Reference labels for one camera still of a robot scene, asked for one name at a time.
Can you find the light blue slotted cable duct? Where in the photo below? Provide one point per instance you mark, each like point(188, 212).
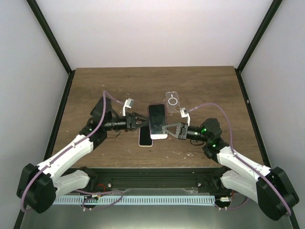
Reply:
point(138, 200)

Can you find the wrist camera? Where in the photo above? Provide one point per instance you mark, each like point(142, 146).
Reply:
point(185, 114)
point(127, 105)

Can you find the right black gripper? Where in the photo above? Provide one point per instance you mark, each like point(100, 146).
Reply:
point(183, 132)

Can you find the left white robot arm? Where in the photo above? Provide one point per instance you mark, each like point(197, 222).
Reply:
point(41, 185)

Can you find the black aluminium frame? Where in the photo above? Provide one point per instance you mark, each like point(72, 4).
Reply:
point(118, 180)

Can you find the clear magsafe phone case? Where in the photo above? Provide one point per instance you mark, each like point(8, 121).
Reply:
point(172, 102)

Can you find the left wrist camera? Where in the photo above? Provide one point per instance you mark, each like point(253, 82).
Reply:
point(127, 105)

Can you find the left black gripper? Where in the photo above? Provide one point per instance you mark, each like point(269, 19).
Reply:
point(131, 120)

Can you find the beige phone case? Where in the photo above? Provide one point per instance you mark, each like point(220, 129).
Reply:
point(145, 138)

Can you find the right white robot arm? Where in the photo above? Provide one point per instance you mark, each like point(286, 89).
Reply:
point(270, 188)

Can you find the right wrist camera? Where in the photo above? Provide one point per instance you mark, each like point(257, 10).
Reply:
point(185, 114)

